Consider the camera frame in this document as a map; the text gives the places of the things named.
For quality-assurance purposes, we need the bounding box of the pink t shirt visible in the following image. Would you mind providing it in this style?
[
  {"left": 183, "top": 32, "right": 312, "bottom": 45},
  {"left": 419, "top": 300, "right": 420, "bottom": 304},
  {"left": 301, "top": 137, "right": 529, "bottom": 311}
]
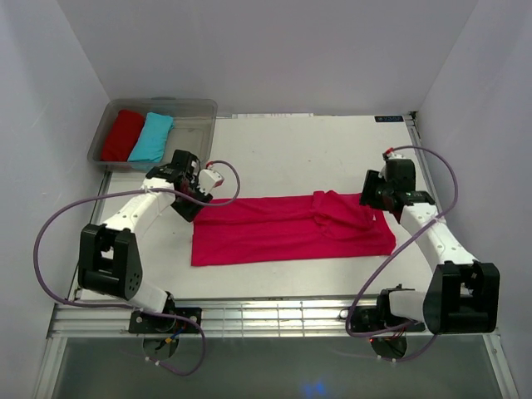
[{"left": 191, "top": 190, "right": 397, "bottom": 267}]

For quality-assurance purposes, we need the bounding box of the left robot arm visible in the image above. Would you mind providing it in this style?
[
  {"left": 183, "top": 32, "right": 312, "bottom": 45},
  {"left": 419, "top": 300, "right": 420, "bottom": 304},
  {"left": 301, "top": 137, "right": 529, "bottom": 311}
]
[{"left": 78, "top": 150, "right": 224, "bottom": 333}]

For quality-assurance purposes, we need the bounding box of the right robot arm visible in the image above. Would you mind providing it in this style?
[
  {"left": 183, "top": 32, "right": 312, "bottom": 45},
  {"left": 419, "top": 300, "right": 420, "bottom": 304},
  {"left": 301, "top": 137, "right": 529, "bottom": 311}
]
[{"left": 360, "top": 152, "right": 500, "bottom": 335}]

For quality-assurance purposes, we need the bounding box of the cyan rolled t shirt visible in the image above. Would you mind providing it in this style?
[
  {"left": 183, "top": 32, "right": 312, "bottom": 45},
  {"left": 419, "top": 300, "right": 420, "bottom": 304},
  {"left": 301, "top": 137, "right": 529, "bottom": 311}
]
[{"left": 127, "top": 112, "right": 174, "bottom": 163}]

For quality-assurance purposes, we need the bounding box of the clear plastic bin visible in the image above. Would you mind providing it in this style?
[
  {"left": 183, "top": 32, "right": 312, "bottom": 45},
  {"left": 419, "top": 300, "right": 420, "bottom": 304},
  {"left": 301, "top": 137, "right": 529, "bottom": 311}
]
[{"left": 87, "top": 97, "right": 218, "bottom": 173}]

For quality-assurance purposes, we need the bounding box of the red rolled t shirt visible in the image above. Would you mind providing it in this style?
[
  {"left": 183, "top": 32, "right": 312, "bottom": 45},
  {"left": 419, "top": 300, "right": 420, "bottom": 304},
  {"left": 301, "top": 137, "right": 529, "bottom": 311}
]
[{"left": 101, "top": 110, "right": 145, "bottom": 162}]

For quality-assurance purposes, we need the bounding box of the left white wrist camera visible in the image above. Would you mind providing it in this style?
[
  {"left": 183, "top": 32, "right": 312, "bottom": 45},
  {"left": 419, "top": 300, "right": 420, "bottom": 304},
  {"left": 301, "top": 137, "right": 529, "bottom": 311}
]
[{"left": 197, "top": 166, "right": 224, "bottom": 195}]

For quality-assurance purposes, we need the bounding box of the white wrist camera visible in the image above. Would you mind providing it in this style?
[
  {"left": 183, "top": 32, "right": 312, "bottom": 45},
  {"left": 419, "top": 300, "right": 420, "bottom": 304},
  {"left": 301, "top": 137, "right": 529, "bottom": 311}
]
[
  {"left": 382, "top": 148, "right": 405, "bottom": 162},
  {"left": 197, "top": 166, "right": 224, "bottom": 195}
]

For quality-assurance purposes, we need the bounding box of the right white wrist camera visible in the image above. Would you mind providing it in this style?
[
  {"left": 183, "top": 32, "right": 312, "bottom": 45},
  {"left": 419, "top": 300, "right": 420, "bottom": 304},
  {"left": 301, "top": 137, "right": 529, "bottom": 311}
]
[{"left": 382, "top": 148, "right": 405, "bottom": 162}]

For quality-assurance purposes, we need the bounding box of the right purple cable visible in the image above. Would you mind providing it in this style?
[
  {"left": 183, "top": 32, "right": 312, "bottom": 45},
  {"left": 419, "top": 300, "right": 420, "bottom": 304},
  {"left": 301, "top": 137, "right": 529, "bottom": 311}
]
[{"left": 344, "top": 145, "right": 461, "bottom": 363}]

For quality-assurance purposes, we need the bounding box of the purple cable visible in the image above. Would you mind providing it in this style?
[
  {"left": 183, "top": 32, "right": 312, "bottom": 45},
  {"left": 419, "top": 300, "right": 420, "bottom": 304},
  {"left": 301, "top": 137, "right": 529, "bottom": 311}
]
[
  {"left": 32, "top": 160, "right": 241, "bottom": 377},
  {"left": 344, "top": 145, "right": 461, "bottom": 363}
]

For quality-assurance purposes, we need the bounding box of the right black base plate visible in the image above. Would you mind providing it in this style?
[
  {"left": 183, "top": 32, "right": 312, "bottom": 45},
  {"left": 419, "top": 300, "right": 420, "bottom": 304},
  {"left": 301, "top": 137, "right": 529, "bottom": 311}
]
[{"left": 350, "top": 305, "right": 426, "bottom": 333}]

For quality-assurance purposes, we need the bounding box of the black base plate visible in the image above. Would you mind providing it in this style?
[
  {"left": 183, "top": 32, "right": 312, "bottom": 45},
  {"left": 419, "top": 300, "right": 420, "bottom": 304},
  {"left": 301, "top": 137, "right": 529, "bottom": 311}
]
[
  {"left": 127, "top": 307, "right": 203, "bottom": 335},
  {"left": 350, "top": 305, "right": 426, "bottom": 333}
]

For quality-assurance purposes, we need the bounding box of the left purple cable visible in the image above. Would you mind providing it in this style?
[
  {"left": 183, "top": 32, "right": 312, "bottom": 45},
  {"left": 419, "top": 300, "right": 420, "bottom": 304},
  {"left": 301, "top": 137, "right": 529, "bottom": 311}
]
[{"left": 32, "top": 160, "right": 241, "bottom": 377}]

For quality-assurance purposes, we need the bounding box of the aluminium frame rail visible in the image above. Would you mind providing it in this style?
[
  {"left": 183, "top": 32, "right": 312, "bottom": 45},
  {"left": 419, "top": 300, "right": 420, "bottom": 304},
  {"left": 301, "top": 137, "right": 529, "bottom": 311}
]
[{"left": 48, "top": 298, "right": 351, "bottom": 338}]

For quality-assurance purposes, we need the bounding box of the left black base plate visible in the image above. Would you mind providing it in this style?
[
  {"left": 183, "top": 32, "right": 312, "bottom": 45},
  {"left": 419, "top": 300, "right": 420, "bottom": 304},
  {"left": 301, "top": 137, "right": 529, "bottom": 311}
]
[{"left": 127, "top": 307, "right": 203, "bottom": 335}]

